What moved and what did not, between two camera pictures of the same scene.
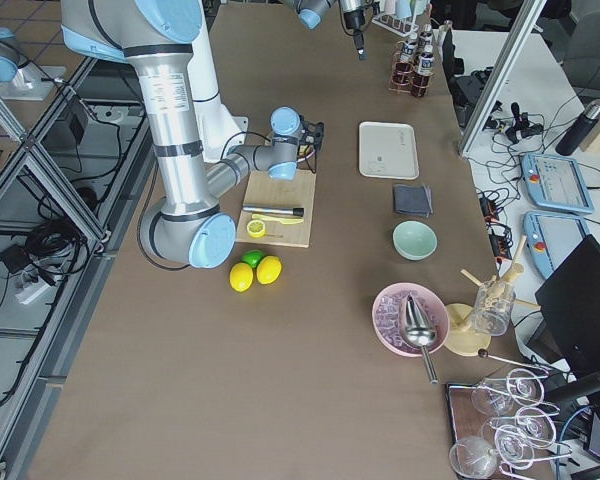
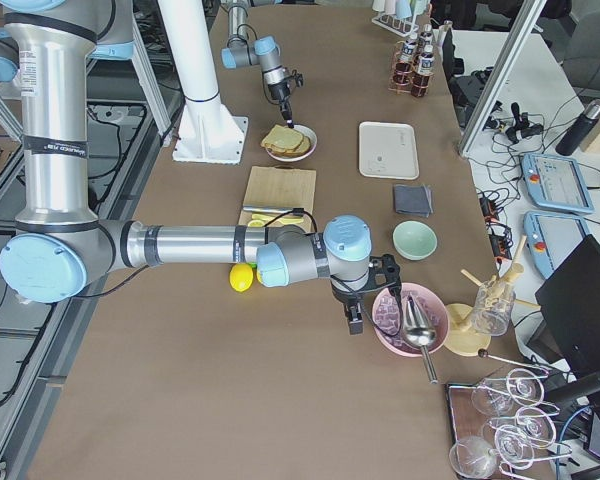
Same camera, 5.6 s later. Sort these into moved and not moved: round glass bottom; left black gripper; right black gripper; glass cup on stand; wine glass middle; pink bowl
Moved: right black gripper; left black gripper
Not moved: round glass bottom; glass cup on stand; pink bowl; wine glass middle
